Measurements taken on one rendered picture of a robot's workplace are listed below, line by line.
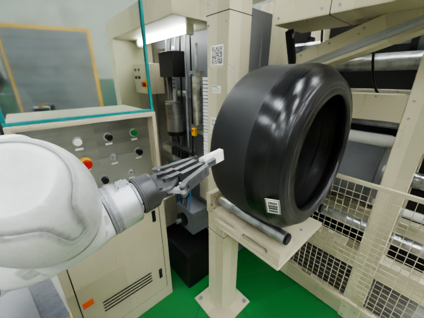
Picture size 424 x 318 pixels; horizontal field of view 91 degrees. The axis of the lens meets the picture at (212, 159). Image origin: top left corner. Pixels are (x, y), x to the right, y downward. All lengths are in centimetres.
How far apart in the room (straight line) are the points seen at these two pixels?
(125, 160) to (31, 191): 94
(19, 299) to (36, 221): 85
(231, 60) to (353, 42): 48
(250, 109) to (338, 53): 57
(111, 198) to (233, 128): 38
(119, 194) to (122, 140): 71
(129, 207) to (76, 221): 18
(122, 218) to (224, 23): 76
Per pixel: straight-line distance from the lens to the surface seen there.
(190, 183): 43
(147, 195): 41
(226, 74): 89
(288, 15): 107
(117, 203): 39
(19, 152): 21
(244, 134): 59
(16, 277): 40
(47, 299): 113
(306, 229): 105
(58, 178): 20
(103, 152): 108
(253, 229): 88
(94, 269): 131
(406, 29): 105
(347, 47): 109
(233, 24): 92
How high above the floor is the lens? 142
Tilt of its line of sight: 21 degrees down
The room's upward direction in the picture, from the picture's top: straight up
